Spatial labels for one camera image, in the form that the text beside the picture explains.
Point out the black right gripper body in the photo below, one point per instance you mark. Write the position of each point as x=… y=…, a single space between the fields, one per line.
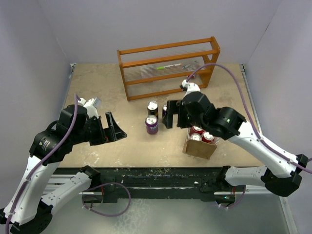
x=185 y=120

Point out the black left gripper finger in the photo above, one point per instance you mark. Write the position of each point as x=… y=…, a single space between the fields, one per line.
x=97 y=134
x=113 y=132

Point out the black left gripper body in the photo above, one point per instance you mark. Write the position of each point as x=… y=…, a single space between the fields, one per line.
x=82 y=135

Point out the white can red tab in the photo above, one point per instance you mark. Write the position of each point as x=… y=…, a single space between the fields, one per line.
x=164 y=110

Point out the red soda can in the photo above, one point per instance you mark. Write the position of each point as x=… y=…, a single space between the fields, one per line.
x=208 y=138
x=196 y=130

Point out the black beverage can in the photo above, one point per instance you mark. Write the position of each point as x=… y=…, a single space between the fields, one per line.
x=152 y=108

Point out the purple soda can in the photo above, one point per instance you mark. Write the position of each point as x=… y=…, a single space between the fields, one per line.
x=151 y=123
x=195 y=137

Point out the brown canvas tote bag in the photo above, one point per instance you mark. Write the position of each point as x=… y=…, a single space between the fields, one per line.
x=199 y=149

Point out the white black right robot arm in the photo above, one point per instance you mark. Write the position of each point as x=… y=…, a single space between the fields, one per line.
x=280 y=172

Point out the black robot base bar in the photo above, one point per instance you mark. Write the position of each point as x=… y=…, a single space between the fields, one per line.
x=202 y=183

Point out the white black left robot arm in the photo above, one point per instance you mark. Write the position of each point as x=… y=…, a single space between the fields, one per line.
x=30 y=211

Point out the green white marker pen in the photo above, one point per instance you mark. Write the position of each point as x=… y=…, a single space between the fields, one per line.
x=168 y=66

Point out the orange wooden shelf rack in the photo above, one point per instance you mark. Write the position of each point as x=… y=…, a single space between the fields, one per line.
x=159 y=70

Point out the grey metal clips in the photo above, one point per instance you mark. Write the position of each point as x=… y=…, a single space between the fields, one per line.
x=190 y=66

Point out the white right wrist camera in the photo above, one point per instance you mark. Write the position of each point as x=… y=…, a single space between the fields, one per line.
x=189 y=87

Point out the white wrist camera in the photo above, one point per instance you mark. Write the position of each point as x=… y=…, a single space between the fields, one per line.
x=189 y=87
x=91 y=105

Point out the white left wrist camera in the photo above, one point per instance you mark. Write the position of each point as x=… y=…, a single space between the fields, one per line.
x=91 y=105

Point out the aluminium front frame rail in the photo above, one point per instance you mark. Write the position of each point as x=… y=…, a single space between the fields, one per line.
x=67 y=182

